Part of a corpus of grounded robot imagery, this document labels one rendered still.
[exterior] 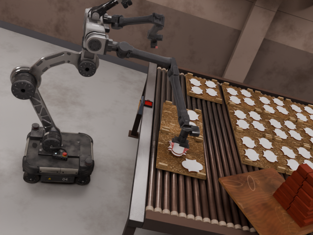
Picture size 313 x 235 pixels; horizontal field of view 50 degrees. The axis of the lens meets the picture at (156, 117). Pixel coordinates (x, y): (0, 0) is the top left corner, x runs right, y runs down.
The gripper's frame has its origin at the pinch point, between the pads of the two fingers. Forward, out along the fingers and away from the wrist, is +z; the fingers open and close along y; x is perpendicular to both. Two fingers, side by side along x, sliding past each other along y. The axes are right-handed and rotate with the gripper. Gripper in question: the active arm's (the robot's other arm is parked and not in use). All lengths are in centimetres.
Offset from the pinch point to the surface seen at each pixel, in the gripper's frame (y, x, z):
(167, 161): 5.3, 9.4, 4.3
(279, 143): -88, -55, 4
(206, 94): -22, -104, 2
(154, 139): 17.4, -12.9, 5.4
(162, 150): 9.8, -0.4, 4.0
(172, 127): 5.9, -31.4, 3.5
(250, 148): -59, -35, 3
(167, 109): 12, -56, 3
